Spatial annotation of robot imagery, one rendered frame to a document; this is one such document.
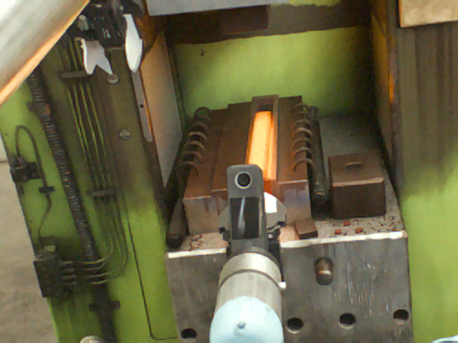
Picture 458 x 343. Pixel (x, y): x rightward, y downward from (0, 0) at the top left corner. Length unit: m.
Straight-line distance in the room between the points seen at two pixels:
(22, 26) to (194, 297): 0.79
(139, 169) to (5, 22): 0.89
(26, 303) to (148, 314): 1.56
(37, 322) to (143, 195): 1.57
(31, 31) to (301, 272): 0.78
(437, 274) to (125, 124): 0.63
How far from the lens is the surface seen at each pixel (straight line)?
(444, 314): 1.53
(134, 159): 1.38
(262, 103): 1.59
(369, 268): 1.22
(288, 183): 1.21
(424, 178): 1.38
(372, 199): 1.23
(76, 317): 1.56
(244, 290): 0.86
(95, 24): 0.90
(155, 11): 1.14
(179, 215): 1.26
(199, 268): 1.22
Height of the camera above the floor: 1.50
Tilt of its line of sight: 24 degrees down
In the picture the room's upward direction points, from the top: 7 degrees counter-clockwise
